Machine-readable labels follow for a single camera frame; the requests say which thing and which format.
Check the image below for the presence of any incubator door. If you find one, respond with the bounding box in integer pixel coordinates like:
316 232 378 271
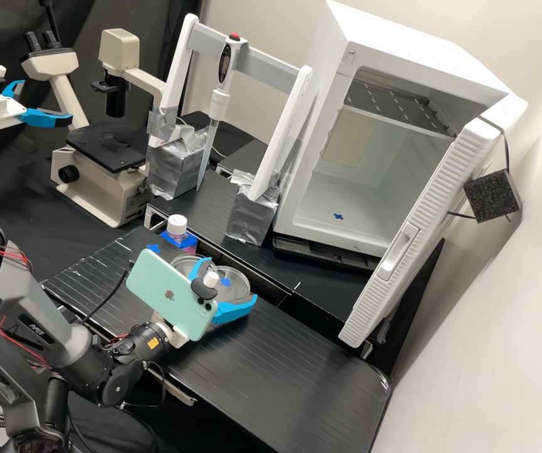
338 115 523 350

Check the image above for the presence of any black cable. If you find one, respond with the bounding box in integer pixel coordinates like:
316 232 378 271
79 263 134 327

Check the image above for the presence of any black platform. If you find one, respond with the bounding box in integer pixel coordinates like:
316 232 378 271
144 167 381 327
41 225 390 453

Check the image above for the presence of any white incubator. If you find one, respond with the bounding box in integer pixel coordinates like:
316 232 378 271
272 0 529 261

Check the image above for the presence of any blue bottle holder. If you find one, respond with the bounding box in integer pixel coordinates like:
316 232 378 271
159 230 199 255

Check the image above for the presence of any white pipette stand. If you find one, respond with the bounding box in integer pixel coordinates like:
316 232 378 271
145 13 314 247

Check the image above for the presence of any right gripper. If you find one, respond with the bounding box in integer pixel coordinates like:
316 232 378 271
151 257 258 348

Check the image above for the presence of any black tray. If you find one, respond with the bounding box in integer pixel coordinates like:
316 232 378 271
272 235 379 273

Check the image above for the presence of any right wrist camera phone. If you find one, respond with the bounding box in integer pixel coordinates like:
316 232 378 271
125 249 221 342

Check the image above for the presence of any petri dish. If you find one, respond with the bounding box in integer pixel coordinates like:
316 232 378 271
212 266 252 306
169 254 207 280

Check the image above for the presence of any cream microscope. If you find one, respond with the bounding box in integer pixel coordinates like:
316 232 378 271
19 28 169 230

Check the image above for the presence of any pipette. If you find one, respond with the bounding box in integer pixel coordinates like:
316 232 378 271
196 33 249 191

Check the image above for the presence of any small bottle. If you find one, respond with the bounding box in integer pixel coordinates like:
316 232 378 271
166 215 190 246

